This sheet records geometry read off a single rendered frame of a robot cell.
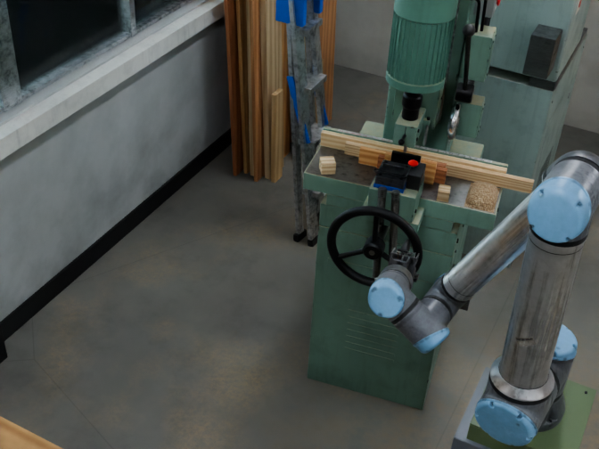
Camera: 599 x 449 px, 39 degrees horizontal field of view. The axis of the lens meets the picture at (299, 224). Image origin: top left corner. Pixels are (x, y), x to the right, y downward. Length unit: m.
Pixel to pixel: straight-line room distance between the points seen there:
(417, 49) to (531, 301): 0.89
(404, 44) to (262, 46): 1.54
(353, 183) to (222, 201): 1.54
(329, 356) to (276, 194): 1.26
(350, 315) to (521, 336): 1.10
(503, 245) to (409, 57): 0.71
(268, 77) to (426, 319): 2.11
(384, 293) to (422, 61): 0.73
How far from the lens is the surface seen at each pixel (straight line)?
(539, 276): 1.82
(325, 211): 2.70
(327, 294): 2.90
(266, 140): 4.13
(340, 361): 3.10
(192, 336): 3.37
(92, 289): 3.62
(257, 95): 4.00
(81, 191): 3.53
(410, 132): 2.61
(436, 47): 2.47
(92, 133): 3.48
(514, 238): 1.98
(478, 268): 2.08
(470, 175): 2.70
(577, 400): 2.47
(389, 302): 2.08
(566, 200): 1.69
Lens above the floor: 2.34
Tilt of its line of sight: 36 degrees down
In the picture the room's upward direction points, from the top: 3 degrees clockwise
